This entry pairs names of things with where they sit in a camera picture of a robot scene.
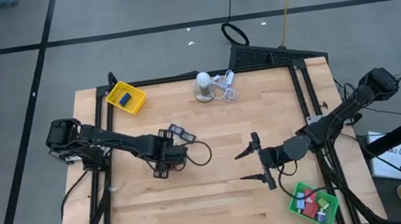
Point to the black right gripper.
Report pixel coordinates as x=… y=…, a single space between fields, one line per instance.
x=273 y=156

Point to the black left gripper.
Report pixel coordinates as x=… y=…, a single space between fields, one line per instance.
x=169 y=153

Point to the black rectangular block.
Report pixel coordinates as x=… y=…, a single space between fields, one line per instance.
x=176 y=129

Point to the light blue block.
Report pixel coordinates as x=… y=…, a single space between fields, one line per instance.
x=300 y=201

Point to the small pink block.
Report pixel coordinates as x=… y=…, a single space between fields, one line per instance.
x=310 y=194

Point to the dark blue block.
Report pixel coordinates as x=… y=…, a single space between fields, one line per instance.
x=125 y=99

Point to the red rectangular block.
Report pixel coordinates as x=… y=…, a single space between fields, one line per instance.
x=310 y=209

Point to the small green block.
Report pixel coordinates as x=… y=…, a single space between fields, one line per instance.
x=322 y=203

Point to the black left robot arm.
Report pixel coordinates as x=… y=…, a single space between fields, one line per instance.
x=110 y=138

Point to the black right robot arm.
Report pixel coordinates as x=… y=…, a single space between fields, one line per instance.
x=342 y=115

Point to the yellow plastic basket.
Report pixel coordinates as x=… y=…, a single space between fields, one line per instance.
x=114 y=96

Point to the brass lamp with white bulb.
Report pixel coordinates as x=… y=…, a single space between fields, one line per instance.
x=202 y=80

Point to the green plastic basket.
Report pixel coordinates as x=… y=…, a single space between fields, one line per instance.
x=333 y=207

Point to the black mesh box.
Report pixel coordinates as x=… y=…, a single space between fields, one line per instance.
x=251 y=55

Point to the white floor scrap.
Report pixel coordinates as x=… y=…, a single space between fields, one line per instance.
x=262 y=23
x=191 y=43

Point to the white paper sign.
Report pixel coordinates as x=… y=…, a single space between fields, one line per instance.
x=388 y=164

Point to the grey metal bracket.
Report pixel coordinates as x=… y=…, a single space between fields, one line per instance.
x=314 y=122

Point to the black aluminium frame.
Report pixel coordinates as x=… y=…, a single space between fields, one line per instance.
x=218 y=73

